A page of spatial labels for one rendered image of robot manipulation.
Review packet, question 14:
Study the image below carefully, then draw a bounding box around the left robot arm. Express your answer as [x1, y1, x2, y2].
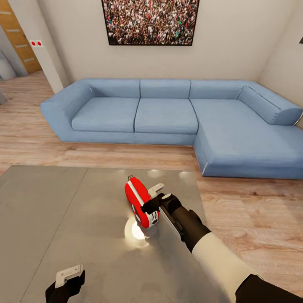
[46, 265, 85, 303]

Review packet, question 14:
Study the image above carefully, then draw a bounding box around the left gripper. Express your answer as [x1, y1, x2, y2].
[46, 270, 85, 303]

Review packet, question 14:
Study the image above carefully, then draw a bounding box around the radio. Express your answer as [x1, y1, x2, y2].
[125, 177, 160, 229]

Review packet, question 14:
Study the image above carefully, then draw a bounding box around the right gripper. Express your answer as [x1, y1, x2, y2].
[141, 193, 165, 215]

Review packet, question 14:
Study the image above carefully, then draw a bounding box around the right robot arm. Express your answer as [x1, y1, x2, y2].
[141, 183, 303, 303]

